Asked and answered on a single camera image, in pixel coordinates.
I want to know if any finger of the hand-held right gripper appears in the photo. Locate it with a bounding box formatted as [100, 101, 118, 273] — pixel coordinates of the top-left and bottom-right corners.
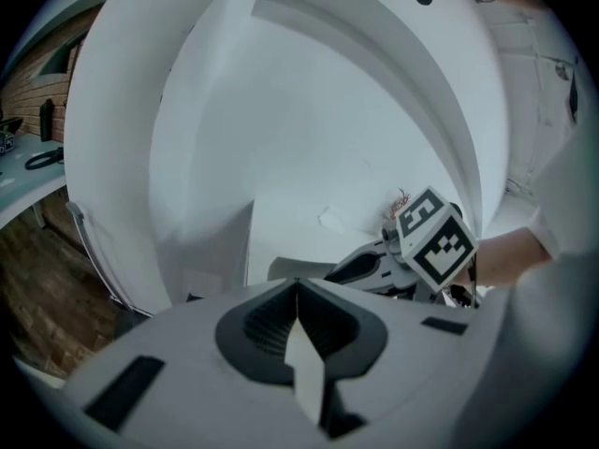
[335, 239, 400, 276]
[324, 263, 418, 299]

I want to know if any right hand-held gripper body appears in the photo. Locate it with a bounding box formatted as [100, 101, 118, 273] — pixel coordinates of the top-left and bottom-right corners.
[380, 185, 480, 306]

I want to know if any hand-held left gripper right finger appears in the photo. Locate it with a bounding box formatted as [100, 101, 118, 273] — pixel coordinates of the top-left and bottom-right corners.
[285, 276, 512, 449]

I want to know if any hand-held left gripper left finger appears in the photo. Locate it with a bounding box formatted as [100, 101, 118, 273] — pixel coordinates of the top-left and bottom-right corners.
[59, 276, 325, 449]

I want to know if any person's right forearm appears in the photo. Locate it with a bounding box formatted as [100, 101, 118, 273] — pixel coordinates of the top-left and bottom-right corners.
[467, 224, 554, 290]

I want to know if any small potted dried plant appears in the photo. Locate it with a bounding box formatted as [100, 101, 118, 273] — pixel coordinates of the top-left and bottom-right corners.
[385, 185, 414, 220]

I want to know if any light blue desk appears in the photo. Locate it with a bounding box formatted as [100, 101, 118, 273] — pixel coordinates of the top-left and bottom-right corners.
[0, 132, 67, 229]

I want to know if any black bottle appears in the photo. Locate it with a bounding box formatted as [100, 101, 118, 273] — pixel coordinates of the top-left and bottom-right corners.
[38, 99, 56, 143]

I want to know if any spare grey gripper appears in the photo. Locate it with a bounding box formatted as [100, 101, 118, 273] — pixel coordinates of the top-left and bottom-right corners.
[0, 116, 25, 157]

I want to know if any white desk with cable slot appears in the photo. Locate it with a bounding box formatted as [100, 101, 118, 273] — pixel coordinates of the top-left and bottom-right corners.
[266, 255, 339, 283]

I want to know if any dark wall panel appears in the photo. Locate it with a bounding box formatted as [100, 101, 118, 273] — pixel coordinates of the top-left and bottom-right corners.
[31, 38, 81, 80]

